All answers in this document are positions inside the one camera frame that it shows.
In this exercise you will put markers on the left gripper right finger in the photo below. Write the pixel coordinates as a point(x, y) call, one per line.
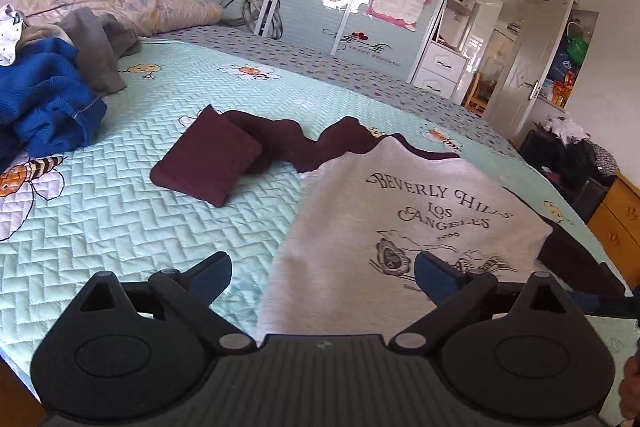
point(459, 298)

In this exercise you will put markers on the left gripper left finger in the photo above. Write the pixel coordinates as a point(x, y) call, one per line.
point(188, 296)

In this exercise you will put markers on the maroon and grey sweatshirt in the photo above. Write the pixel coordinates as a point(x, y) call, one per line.
point(371, 206)

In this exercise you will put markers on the dark clothes pile on chair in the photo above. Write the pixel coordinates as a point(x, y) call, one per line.
point(582, 171)

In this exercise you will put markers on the person's right hand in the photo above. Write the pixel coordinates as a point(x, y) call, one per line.
point(629, 389)

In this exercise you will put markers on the mint quilted bee bedspread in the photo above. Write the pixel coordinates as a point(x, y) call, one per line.
point(98, 210)

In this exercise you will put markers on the yellow wooden cabinet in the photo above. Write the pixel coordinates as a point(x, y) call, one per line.
point(616, 223)

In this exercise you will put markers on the white room door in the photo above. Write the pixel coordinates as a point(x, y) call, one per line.
point(516, 90)

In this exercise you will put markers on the blue garment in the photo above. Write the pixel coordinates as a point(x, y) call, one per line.
point(46, 106)

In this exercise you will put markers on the grey garment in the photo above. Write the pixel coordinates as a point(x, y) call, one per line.
point(101, 41)

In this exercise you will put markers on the floral pillow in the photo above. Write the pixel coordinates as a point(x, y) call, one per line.
point(146, 17)

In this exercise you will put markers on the white patterned garment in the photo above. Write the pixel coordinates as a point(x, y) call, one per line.
point(11, 29)

